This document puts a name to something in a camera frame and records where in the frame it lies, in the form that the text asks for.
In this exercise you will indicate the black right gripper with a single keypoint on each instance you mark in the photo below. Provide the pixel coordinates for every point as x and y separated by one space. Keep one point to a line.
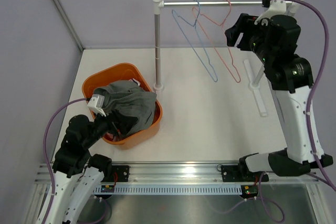
244 24

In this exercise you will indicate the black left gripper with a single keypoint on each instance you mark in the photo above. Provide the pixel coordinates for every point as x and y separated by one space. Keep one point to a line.
110 121

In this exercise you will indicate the grey shorts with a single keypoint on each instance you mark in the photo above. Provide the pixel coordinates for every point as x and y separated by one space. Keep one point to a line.
133 106

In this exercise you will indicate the pink wire hanger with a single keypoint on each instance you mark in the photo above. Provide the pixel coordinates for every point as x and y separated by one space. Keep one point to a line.
232 69

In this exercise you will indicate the pink shark print shorts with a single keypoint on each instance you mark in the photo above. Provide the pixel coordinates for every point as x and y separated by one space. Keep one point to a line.
135 81

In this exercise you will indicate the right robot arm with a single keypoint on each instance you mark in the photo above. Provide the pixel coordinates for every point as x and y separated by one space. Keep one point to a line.
292 80

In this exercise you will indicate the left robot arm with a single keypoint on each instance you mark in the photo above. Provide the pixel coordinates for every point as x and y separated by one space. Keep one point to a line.
75 172

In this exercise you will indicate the orange plastic laundry basket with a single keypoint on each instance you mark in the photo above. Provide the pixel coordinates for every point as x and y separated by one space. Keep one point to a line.
124 71

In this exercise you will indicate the silver clothes rack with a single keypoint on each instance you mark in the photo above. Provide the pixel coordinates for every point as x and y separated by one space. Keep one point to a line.
253 80

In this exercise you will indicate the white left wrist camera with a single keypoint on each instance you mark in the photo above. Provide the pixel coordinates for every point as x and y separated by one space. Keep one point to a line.
95 104

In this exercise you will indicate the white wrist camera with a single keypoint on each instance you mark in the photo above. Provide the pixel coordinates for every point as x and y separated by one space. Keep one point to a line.
273 7
95 104

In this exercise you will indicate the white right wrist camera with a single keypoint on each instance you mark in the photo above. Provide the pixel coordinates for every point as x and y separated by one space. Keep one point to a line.
273 7

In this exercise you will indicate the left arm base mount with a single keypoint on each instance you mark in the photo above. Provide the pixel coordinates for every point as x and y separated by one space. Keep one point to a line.
118 172

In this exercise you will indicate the white slotted cable duct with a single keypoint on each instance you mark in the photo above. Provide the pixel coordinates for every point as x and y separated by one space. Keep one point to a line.
123 189

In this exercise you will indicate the aluminium mounting rail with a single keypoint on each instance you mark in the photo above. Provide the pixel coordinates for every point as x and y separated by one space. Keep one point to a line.
179 173

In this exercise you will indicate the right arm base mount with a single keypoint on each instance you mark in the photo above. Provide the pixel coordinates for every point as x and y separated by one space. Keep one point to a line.
237 173

